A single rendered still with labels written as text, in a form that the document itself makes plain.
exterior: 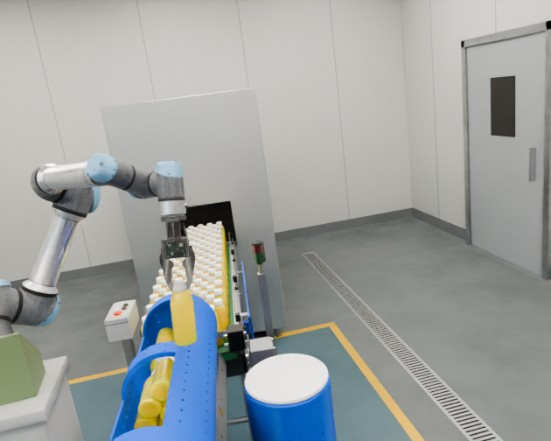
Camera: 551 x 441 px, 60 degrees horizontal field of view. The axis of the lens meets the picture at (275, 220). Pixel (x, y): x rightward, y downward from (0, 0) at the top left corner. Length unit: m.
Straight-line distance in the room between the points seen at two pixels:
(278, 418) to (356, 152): 5.29
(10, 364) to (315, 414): 0.92
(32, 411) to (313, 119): 5.30
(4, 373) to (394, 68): 5.92
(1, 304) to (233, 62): 4.86
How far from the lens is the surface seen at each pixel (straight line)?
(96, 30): 6.19
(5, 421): 1.65
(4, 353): 1.64
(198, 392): 1.39
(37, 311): 1.80
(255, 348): 2.20
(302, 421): 1.59
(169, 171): 1.35
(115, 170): 1.36
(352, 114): 6.51
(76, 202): 1.74
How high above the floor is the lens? 1.93
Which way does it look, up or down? 15 degrees down
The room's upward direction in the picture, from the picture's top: 8 degrees counter-clockwise
